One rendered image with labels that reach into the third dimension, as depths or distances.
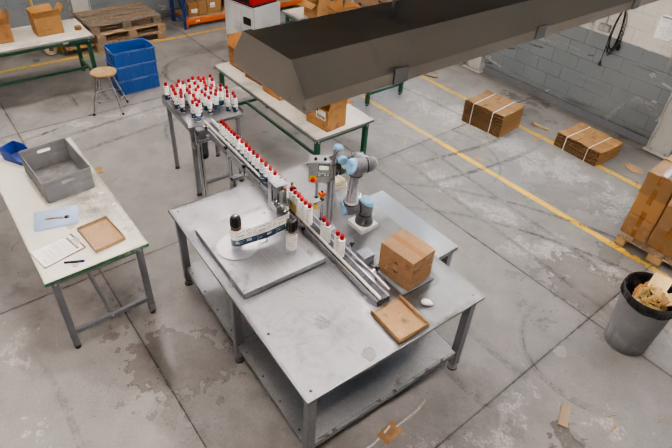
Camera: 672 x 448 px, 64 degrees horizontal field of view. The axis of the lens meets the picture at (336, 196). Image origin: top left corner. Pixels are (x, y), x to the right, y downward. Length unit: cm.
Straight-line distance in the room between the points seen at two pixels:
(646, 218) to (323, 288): 355
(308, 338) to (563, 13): 290
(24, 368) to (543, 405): 396
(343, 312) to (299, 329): 33
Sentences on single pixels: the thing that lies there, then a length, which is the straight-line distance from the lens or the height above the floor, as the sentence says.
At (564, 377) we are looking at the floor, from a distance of 488.
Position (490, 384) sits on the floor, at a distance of 461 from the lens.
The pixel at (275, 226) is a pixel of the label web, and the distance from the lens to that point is 409.
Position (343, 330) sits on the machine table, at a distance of 362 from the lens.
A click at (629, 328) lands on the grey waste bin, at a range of 504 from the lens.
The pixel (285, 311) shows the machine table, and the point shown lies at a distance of 371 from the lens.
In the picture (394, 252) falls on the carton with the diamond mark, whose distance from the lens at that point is 377.
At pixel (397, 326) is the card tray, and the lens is 368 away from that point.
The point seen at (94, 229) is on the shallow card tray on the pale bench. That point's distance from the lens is 462.
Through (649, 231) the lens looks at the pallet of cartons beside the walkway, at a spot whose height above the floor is 30.
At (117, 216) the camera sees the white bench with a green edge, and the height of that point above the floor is 80.
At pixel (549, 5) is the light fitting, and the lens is 96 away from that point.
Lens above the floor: 363
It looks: 37 degrees down
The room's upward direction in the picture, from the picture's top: 4 degrees clockwise
